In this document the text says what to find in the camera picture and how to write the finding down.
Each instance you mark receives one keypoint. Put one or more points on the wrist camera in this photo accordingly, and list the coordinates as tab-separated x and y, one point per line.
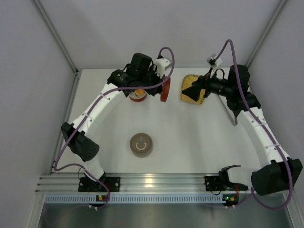
162	65
214	61

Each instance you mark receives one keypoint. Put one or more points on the yellow bamboo tray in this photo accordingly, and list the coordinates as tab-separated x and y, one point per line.
186	83

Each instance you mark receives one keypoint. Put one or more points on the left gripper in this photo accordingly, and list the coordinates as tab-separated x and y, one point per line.
156	86

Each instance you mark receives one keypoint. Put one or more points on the beige lid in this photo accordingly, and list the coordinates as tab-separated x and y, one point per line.
141	142

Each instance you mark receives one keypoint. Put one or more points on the left frame post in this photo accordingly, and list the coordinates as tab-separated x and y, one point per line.
51	28

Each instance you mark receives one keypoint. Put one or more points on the orange food piece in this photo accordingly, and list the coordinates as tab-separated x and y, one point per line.
139	92

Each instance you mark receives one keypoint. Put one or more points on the metal tongs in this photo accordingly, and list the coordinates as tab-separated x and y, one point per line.
228	112

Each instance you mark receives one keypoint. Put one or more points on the slotted cable duct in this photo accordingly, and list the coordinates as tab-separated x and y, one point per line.
134	198

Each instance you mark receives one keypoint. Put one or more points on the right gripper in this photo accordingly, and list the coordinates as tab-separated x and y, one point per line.
205	86

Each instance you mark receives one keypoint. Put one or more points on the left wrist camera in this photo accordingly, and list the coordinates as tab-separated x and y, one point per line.
162	65

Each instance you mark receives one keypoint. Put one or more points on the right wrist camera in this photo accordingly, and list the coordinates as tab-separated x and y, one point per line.
214	61

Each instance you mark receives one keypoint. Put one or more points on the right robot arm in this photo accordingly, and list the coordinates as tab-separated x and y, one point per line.
278	171

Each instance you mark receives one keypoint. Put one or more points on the red steel container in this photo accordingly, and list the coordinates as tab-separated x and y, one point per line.
137	98

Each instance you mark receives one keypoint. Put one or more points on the beige steel container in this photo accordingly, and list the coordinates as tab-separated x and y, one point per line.
141	154

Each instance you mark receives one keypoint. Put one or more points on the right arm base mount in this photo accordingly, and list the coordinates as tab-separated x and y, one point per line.
217	183

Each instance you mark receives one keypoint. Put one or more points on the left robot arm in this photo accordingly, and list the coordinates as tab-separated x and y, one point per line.
142	72

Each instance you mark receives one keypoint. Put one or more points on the red lid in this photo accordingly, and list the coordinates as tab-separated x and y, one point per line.
165	90

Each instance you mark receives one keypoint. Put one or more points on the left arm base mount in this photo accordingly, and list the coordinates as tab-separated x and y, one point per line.
88	185

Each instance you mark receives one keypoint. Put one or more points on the aluminium front rail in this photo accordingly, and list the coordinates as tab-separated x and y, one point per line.
141	183

